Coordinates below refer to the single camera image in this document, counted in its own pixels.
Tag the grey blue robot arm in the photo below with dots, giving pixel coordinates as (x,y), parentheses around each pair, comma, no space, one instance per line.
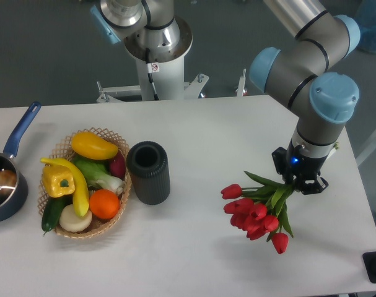
(300,80)

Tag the yellow mango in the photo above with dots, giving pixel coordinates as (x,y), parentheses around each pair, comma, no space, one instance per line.
(90,145)

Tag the dark grey ribbed vase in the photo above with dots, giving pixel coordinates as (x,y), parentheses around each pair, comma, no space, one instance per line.
(147,163)

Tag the yellow banana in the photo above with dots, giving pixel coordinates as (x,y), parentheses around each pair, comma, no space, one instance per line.
(80,197)

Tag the green cucumber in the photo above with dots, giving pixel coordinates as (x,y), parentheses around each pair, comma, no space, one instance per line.
(52,212)

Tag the red radish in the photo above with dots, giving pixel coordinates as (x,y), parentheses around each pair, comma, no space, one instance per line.
(117,166)

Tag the blue saucepan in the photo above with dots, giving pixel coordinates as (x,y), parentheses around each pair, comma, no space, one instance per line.
(13,185)

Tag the green bok choy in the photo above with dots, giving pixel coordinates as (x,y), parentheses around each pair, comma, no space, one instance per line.
(97,175)

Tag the orange fruit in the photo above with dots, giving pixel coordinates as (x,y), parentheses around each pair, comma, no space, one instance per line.
(104,204)

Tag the black device at table edge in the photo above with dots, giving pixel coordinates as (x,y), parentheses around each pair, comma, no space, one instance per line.
(369,259)

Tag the blue plastic bag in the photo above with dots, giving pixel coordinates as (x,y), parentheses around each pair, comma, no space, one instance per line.
(366,20)

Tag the red tulip bouquet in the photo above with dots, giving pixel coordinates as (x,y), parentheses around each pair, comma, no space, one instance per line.
(261,211)

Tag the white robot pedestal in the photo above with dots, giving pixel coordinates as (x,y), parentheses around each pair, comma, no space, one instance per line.
(159,57)

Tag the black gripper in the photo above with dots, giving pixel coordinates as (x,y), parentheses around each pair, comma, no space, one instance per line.
(291,163)

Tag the white round onion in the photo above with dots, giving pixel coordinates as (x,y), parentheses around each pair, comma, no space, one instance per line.
(71,222)

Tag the yellow bell pepper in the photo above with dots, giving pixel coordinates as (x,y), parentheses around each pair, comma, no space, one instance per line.
(58,181)

